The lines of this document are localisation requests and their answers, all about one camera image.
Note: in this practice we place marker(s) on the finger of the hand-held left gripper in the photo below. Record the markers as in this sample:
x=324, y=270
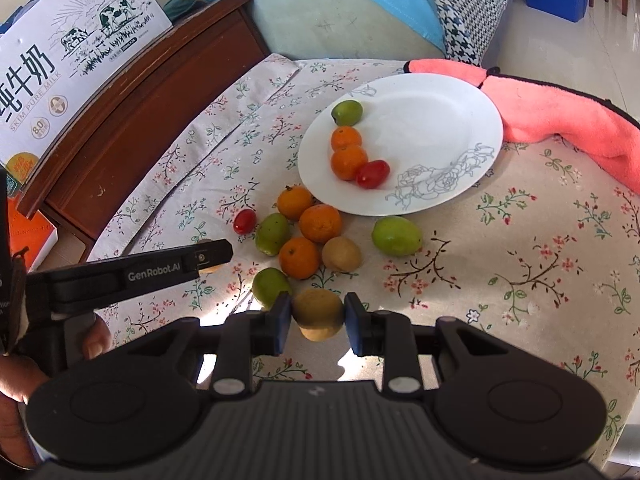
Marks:
x=150, y=275

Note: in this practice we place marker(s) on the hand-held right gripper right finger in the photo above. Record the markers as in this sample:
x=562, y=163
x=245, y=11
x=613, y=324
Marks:
x=354, y=322

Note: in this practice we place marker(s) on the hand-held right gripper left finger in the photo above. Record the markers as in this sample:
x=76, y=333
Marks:
x=281, y=322

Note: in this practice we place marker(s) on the brown kiwi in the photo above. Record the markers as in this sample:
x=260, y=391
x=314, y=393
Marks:
x=210, y=269
x=318, y=312
x=341, y=254

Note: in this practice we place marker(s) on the green jujube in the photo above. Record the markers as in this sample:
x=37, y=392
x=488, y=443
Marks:
x=347, y=112
x=396, y=235
x=270, y=286
x=272, y=233

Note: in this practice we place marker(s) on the orange mandarin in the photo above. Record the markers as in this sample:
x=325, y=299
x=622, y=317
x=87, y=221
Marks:
x=320, y=223
x=299, y=257
x=347, y=164
x=295, y=202
x=346, y=137

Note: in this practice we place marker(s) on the red cherry tomato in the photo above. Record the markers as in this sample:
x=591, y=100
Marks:
x=244, y=221
x=373, y=174

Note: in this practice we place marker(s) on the white floral plate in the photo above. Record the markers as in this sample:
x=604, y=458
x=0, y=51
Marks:
x=425, y=125

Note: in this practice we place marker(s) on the person's left hand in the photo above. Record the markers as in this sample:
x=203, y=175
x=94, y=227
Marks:
x=15, y=395

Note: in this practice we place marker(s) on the orange box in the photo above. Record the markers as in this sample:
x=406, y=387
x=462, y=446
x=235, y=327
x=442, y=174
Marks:
x=30, y=240

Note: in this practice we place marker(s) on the floral tablecloth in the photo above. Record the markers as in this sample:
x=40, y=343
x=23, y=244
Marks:
x=500, y=260

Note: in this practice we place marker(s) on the brown wooden headboard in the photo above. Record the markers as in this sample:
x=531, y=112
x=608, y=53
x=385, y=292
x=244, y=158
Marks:
x=150, y=110

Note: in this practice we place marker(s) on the white cow print carton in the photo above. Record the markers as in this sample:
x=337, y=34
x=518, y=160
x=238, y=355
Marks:
x=75, y=60

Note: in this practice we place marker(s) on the pink towel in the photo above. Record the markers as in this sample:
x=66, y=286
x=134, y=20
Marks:
x=550, y=110

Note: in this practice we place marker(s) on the checkered sofa cover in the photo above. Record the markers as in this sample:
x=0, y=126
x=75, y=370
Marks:
x=470, y=10

